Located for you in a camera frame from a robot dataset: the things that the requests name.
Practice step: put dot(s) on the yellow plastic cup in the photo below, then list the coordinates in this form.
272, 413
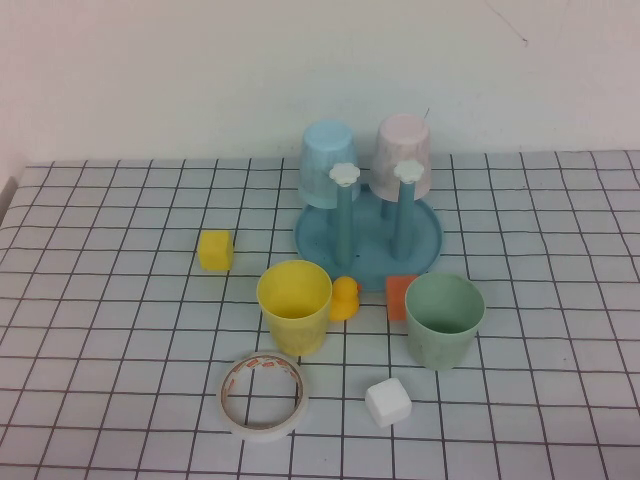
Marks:
295, 335

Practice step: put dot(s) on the blue cup stand with posts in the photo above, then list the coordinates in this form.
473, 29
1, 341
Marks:
367, 255

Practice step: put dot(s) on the light blue plastic cup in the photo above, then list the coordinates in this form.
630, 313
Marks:
320, 155

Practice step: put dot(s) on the light pink plastic cup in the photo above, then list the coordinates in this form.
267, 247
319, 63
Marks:
400, 140

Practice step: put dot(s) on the light green plastic cup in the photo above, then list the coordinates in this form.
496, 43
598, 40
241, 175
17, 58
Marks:
440, 350

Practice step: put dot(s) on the yellow rubber duck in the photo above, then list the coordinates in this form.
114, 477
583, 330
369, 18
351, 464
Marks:
345, 305

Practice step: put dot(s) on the orange foam cube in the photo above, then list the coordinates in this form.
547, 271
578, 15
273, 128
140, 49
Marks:
396, 300

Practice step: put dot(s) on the yellow foam cube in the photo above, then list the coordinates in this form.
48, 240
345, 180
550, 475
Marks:
215, 252

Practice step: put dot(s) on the white foam cube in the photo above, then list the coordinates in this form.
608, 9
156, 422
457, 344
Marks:
387, 405

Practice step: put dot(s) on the white tape roll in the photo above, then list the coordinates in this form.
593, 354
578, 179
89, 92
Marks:
260, 435

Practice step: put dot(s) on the white black-grid table cover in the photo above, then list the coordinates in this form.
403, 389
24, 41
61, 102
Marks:
100, 325

